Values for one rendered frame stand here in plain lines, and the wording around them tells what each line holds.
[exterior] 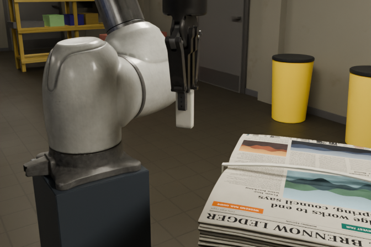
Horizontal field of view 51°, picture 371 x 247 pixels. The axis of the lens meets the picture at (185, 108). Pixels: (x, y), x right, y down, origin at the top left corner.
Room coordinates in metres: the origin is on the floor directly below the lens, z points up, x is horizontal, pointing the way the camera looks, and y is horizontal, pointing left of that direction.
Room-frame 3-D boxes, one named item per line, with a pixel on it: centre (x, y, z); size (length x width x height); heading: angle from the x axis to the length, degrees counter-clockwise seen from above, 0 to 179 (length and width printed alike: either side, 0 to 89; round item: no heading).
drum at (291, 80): (4.20, -1.16, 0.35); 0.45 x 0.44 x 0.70; 124
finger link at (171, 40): (0.64, 0.01, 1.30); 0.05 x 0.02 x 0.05; 161
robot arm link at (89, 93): (0.81, 0.21, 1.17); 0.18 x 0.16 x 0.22; 143
